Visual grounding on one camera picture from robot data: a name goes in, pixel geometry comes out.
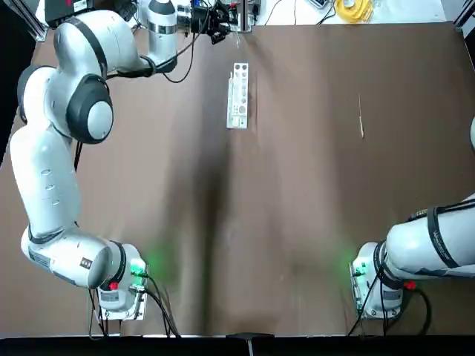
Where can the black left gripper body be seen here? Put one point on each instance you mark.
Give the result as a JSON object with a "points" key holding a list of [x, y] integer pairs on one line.
{"points": [[202, 20]]}

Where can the clear glass test tube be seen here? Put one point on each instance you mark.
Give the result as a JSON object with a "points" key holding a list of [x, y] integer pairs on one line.
{"points": [[237, 39]]}

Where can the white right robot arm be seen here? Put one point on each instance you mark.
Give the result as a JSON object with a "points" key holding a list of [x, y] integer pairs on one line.
{"points": [[415, 248]]}

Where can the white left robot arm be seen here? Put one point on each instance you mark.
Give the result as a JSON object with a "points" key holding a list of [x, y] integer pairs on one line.
{"points": [[48, 178]]}

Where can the white test tube rack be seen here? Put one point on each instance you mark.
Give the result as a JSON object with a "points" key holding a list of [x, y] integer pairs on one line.
{"points": [[237, 118]]}

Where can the small grey gadget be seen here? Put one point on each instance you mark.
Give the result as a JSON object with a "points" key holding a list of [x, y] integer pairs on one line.
{"points": [[319, 3]]}

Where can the black box with red logo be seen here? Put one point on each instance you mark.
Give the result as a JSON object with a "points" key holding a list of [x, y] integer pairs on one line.
{"points": [[55, 9]]}

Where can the silver aluminium post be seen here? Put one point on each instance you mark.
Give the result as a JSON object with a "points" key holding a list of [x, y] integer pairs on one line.
{"points": [[245, 15]]}

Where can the aluminium frame bar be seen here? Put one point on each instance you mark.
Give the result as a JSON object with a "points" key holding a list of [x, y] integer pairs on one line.
{"points": [[464, 15], [37, 27]]}

